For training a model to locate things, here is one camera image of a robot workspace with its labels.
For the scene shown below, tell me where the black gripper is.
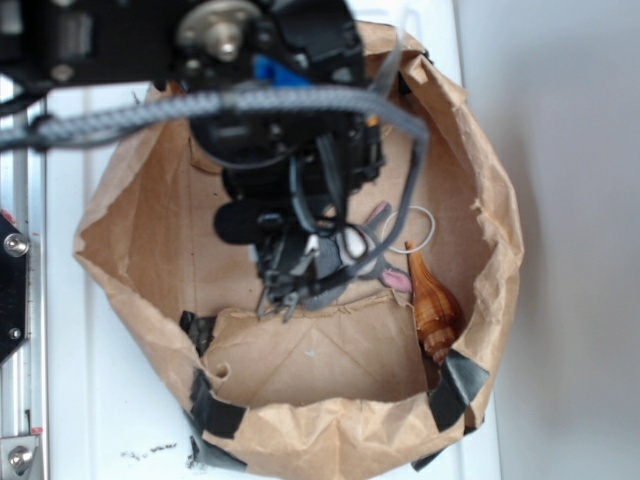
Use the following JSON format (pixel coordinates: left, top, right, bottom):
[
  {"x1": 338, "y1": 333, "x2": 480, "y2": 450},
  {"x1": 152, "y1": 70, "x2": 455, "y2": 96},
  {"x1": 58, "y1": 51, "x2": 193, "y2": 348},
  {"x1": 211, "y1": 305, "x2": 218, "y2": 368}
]
[{"x1": 179, "y1": 0, "x2": 389, "y2": 281}]

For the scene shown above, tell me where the gray plush bunny toy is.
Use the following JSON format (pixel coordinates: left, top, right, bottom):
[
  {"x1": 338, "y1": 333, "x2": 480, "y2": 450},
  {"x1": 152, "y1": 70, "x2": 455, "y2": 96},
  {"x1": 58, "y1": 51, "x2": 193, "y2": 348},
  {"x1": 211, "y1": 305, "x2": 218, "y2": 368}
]
[{"x1": 313, "y1": 201, "x2": 412, "y2": 293}]

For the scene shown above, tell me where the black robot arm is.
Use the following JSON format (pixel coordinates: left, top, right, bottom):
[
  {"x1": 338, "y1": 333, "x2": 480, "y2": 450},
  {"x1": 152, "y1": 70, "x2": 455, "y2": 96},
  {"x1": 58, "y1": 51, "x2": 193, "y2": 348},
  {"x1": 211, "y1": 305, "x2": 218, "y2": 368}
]
[{"x1": 1, "y1": 1, "x2": 382, "y2": 285}]

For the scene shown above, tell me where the brown spiral seashell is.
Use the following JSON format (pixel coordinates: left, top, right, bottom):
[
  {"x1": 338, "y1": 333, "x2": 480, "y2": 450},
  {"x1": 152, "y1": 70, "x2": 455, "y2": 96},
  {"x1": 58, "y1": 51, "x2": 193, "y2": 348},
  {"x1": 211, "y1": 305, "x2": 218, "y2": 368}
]
[{"x1": 405, "y1": 241, "x2": 462, "y2": 365}]

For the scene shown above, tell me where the brown paper bag tray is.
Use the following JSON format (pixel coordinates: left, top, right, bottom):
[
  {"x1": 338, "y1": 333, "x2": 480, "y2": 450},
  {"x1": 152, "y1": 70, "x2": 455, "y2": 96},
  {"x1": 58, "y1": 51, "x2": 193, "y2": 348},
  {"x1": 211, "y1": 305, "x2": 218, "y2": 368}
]
[{"x1": 74, "y1": 38, "x2": 524, "y2": 479}]

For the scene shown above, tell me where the white plastic base tray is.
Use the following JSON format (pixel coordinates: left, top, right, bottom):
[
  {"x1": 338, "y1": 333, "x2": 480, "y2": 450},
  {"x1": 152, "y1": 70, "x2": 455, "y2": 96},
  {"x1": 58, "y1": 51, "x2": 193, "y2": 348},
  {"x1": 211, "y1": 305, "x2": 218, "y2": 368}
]
[{"x1": 43, "y1": 1, "x2": 502, "y2": 479}]

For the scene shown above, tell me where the gray braided cable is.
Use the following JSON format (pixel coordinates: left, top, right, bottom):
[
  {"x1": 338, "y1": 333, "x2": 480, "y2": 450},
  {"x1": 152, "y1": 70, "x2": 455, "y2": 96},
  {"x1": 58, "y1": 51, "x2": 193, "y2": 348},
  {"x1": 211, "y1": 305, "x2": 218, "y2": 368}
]
[{"x1": 0, "y1": 85, "x2": 431, "y2": 281}]

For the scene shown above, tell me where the black mounting bracket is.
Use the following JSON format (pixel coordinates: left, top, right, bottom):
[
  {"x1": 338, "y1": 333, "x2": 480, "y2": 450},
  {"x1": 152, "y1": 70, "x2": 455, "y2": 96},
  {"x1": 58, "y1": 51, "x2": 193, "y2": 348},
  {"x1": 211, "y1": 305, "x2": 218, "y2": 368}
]
[{"x1": 0, "y1": 209, "x2": 30, "y2": 365}]

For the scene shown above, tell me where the aluminium frame rail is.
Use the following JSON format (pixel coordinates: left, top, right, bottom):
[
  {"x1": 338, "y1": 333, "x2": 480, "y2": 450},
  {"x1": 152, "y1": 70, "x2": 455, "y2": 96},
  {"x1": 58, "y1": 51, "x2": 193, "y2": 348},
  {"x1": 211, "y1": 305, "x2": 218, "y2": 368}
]
[{"x1": 0, "y1": 74, "x2": 50, "y2": 480}]

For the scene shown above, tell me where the silver corner bracket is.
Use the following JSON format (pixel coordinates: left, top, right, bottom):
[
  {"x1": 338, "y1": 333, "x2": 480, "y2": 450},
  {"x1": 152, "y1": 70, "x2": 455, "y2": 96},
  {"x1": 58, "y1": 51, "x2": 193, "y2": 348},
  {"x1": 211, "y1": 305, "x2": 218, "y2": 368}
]
[{"x1": 1, "y1": 435, "x2": 43, "y2": 480}]

